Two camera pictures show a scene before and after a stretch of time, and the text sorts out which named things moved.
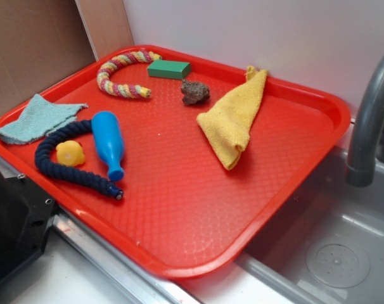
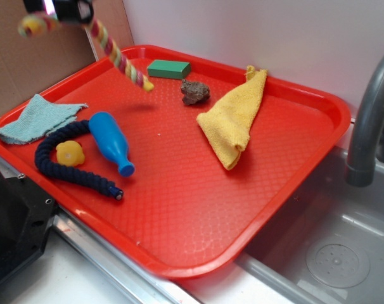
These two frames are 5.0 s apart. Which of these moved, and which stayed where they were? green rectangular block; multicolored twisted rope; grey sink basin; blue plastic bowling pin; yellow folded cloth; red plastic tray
Moved: multicolored twisted rope; blue plastic bowling pin
Stayed: red plastic tray; grey sink basin; yellow folded cloth; green rectangular block
